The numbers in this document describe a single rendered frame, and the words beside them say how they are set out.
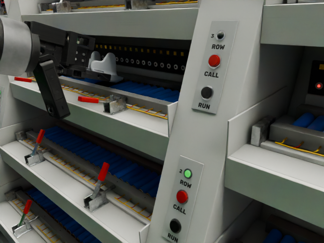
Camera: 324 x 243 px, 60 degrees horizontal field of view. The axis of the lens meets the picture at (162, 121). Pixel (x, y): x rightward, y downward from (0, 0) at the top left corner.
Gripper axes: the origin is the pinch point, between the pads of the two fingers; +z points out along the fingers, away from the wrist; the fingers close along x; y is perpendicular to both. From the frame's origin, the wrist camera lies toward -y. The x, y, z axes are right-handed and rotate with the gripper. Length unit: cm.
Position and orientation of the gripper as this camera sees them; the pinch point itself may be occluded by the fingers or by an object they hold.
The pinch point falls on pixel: (113, 79)
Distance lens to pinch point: 64.7
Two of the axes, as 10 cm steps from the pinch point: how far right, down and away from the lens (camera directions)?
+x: -7.4, -2.3, 6.4
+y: 1.9, -9.7, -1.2
